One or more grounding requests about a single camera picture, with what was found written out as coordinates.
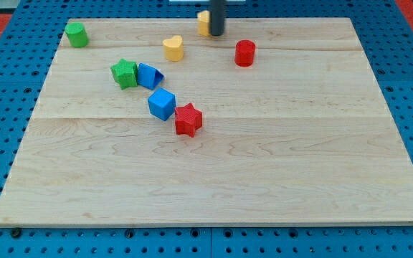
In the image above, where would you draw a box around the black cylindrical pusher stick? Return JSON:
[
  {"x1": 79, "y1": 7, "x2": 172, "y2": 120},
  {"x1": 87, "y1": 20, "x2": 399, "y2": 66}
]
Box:
[{"x1": 209, "y1": 0, "x2": 227, "y2": 36}]

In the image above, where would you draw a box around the yellow hexagon block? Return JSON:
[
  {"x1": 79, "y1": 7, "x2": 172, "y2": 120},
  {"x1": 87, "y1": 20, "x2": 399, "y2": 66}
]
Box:
[{"x1": 197, "y1": 10, "x2": 210, "y2": 37}]

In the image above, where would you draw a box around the red cylinder block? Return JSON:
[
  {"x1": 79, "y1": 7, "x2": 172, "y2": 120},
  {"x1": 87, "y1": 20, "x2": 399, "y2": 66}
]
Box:
[{"x1": 234, "y1": 39, "x2": 256, "y2": 67}]

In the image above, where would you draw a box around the yellow heart block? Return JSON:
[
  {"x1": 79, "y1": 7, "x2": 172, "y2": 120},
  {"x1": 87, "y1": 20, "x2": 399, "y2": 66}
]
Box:
[{"x1": 162, "y1": 35, "x2": 184, "y2": 62}]

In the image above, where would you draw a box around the blue triangle block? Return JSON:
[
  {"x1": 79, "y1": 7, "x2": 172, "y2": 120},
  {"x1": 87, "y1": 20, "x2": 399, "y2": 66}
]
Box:
[{"x1": 137, "y1": 63, "x2": 164, "y2": 90}]

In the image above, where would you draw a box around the blue cube block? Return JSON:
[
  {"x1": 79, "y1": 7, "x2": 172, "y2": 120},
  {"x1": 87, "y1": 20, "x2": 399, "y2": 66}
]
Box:
[{"x1": 148, "y1": 88, "x2": 176, "y2": 121}]

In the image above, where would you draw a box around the green star block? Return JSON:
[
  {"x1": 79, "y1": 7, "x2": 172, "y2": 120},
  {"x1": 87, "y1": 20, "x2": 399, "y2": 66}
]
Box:
[{"x1": 110, "y1": 59, "x2": 138, "y2": 90}]

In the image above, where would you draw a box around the red star block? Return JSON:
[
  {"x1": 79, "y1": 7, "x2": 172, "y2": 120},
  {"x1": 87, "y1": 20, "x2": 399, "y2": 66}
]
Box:
[{"x1": 174, "y1": 102, "x2": 203, "y2": 138}]

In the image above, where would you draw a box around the wooden board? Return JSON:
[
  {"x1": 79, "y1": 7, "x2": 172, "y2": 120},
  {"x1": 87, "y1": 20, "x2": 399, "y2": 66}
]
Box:
[{"x1": 0, "y1": 18, "x2": 413, "y2": 228}]

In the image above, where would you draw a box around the green cylinder block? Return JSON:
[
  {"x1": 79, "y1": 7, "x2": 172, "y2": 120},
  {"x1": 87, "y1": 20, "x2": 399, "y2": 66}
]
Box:
[{"x1": 65, "y1": 22, "x2": 89, "y2": 48}]

